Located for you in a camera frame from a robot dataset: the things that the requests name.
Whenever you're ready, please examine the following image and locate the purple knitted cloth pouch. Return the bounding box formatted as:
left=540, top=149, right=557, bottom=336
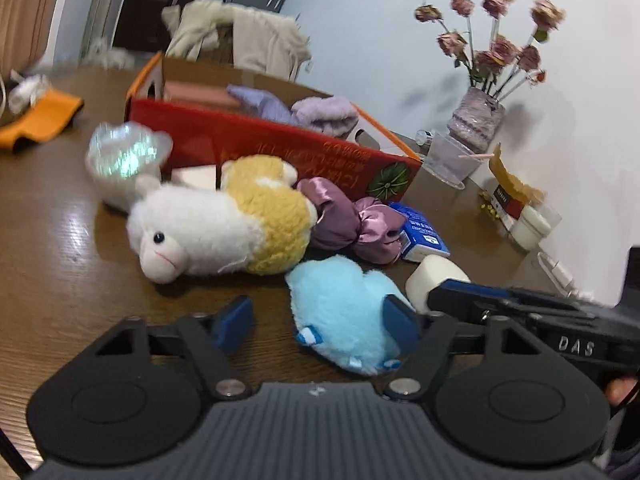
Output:
left=227, top=84, right=299, bottom=126

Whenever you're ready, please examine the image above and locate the iridescent wrapped plastic ball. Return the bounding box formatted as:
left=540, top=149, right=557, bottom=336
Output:
left=85, top=122, right=172, bottom=212

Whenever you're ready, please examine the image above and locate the pink satin cloth bundle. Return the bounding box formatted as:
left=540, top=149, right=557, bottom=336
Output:
left=297, top=177, right=407, bottom=266

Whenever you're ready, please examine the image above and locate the lilac fluffy towel roll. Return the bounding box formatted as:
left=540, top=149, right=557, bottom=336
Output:
left=291, top=96, right=359, bottom=138

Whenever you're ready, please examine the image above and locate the pink ribbed suitcase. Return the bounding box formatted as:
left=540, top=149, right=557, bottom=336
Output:
left=0, top=0, right=56, bottom=80

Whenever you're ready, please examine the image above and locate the glass vase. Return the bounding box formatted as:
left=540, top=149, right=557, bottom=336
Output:
left=447, top=87, right=506, bottom=153

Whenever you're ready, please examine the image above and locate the clear plastic cup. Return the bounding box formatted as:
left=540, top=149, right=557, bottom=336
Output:
left=422, top=132, right=486, bottom=190

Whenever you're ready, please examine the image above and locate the white cylinder foam sponge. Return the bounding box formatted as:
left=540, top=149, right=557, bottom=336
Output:
left=405, top=255, right=471, bottom=314

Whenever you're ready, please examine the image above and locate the snack packet with clip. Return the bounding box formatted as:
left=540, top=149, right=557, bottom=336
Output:
left=484, top=143, right=546, bottom=232

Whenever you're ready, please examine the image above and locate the white wedge makeup sponge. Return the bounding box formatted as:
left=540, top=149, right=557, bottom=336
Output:
left=170, top=165, right=217, bottom=191

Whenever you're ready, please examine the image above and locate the light blue plush toy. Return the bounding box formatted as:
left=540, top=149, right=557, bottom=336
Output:
left=285, top=256, right=409, bottom=376

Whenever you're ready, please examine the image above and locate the orange black cloth pouch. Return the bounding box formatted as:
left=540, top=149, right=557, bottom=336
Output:
left=0, top=89, right=85, bottom=151

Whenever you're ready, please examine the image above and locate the beige jacket on chair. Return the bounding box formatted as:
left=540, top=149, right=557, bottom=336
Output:
left=162, top=0, right=311, bottom=81

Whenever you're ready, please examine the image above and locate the white yellow alpaca plush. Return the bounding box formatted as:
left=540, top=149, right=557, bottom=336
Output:
left=127, top=155, right=318, bottom=285

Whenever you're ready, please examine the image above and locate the person's right hand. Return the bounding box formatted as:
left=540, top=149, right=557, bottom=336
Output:
left=605, top=376, right=639, bottom=406

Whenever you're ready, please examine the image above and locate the white jar with lid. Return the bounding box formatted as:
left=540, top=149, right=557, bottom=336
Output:
left=510, top=204, right=562, bottom=252

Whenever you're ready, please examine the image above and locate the blue white tissue pack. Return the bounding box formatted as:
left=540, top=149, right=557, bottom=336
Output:
left=390, top=203, right=450, bottom=263

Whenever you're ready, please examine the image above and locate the red orange cardboard box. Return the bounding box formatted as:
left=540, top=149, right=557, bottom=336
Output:
left=125, top=53, right=421, bottom=202

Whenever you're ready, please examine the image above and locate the dried pink rose bouquet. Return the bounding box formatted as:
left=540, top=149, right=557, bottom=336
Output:
left=413, top=0, right=566, bottom=102

